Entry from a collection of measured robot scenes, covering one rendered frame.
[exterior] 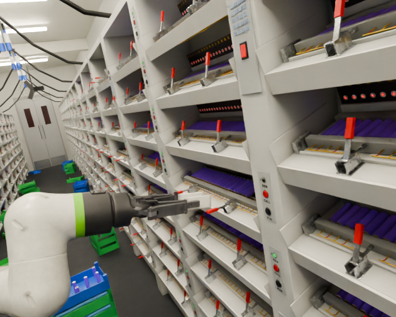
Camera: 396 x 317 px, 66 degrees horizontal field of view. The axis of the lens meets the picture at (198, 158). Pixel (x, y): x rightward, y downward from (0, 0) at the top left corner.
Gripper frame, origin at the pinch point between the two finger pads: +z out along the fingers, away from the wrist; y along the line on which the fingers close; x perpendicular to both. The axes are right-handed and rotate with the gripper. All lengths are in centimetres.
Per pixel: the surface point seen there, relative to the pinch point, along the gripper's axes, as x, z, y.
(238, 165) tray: -8.1, 12.5, -0.2
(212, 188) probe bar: 3.8, 19.2, 26.0
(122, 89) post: -39, 10, 124
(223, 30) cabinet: -50, 24, 27
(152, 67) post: -41, 7, 54
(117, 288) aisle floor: 105, 9, 157
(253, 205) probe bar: 4.0, 19.0, 2.1
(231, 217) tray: 8.7, 15.5, 8.0
